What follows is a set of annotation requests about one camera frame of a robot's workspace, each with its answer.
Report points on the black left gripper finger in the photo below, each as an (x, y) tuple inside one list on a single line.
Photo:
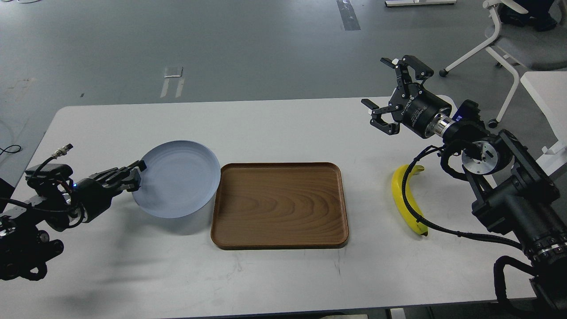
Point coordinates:
[(117, 174), (125, 181)]

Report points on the white office chair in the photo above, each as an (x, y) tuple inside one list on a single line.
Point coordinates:
[(537, 51)]

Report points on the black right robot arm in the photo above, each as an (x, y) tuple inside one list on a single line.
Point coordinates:
[(513, 193)]

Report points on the grey floor tape strip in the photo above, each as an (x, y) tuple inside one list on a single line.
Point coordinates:
[(348, 15)]

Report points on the yellow banana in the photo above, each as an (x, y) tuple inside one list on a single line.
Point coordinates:
[(396, 189)]

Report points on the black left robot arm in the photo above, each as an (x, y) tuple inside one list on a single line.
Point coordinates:
[(63, 204)]

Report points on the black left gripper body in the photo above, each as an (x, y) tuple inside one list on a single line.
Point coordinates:
[(95, 193)]

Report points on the brown wooden tray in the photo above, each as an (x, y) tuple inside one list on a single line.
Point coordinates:
[(288, 205)]

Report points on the light blue plate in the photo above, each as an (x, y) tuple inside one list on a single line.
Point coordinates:
[(180, 178)]

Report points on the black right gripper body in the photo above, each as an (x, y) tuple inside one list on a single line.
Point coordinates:
[(418, 109)]

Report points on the white side table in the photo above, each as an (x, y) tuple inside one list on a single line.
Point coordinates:
[(548, 89)]

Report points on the white floor tape marks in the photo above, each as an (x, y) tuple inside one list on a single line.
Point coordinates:
[(173, 79)]

